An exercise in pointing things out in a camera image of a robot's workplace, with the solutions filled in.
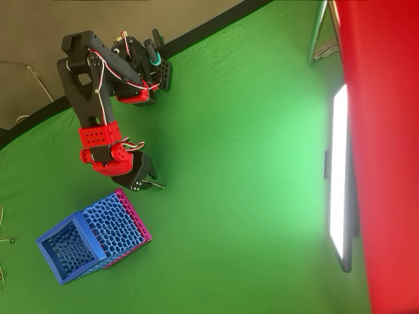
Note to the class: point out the chrome tube stand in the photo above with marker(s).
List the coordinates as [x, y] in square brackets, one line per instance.
[317, 32]

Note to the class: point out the blue and pink lattice basket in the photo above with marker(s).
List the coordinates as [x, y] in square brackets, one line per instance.
[111, 225]

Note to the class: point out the smooth red panel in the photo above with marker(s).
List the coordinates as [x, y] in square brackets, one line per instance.
[386, 131]

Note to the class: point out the black LED light panel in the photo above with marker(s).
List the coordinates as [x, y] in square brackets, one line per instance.
[338, 163]

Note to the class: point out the green table cloth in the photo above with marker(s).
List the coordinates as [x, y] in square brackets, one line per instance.
[229, 163]

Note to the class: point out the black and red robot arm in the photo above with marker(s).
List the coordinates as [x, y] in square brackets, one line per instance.
[95, 98]

